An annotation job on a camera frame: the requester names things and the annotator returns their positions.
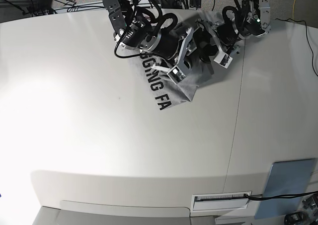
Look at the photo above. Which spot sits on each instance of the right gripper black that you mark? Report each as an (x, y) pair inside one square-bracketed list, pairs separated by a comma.
[(166, 43)]

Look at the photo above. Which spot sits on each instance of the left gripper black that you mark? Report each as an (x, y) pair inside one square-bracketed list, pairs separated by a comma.
[(213, 43)]

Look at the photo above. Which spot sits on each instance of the grey T-shirt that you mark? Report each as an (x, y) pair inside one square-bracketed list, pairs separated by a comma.
[(166, 92)]

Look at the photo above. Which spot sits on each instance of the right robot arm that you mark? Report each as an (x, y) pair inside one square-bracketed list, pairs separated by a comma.
[(123, 12)]

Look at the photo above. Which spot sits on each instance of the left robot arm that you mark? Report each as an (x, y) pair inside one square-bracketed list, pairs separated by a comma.
[(256, 13)]

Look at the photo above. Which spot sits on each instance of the blue-grey flat panel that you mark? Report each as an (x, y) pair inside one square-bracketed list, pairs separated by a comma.
[(285, 177)]

